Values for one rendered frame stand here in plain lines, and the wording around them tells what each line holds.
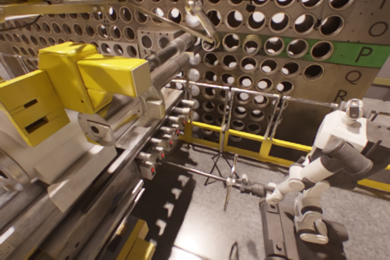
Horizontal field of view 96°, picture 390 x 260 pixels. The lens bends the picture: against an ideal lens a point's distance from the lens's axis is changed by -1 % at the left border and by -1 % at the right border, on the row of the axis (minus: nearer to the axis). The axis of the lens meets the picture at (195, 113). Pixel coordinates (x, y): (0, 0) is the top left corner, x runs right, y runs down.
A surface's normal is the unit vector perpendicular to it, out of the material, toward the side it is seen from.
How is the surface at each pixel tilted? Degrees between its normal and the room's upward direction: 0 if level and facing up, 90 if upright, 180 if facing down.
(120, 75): 90
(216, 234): 0
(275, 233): 0
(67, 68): 90
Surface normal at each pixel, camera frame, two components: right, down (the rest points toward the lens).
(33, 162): 0.94, 0.15
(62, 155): 0.87, -0.13
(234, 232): 0.00, -0.82
